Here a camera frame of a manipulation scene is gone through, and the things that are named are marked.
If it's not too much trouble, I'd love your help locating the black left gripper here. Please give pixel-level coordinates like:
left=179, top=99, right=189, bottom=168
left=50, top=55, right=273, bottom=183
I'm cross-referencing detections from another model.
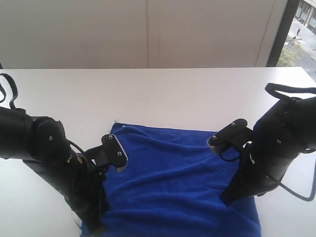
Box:
left=54, top=153, right=109, bottom=234

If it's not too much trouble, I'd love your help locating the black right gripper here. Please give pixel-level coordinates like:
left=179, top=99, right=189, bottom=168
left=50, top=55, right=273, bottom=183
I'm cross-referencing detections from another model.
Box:
left=219, top=143, right=279, bottom=206

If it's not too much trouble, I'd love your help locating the blue towel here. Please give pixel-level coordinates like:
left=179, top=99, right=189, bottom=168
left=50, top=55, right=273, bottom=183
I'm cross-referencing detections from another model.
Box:
left=101, top=122, right=262, bottom=237

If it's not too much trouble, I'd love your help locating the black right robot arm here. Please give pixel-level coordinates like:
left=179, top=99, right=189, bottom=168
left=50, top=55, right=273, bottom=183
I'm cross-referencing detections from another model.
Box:
left=217, top=83, right=316, bottom=206

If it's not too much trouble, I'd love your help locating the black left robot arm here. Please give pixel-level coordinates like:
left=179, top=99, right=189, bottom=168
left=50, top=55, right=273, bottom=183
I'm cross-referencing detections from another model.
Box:
left=0, top=73, right=103, bottom=235

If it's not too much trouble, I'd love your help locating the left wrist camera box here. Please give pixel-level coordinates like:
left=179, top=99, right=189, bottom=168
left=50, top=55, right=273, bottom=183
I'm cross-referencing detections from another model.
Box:
left=85, top=134, right=128, bottom=172

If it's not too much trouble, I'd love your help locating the dark window frame post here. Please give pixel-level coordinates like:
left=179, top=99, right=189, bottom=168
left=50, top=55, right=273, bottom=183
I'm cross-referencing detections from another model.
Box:
left=266, top=0, right=300, bottom=67

